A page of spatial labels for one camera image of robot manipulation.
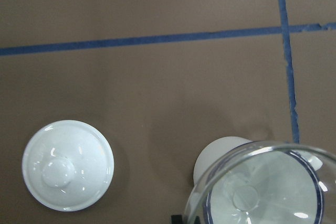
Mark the white enamel cup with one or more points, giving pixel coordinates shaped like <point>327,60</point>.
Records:
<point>225,153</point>

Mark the clear glass funnel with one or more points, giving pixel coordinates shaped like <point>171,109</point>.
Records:
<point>262,184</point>

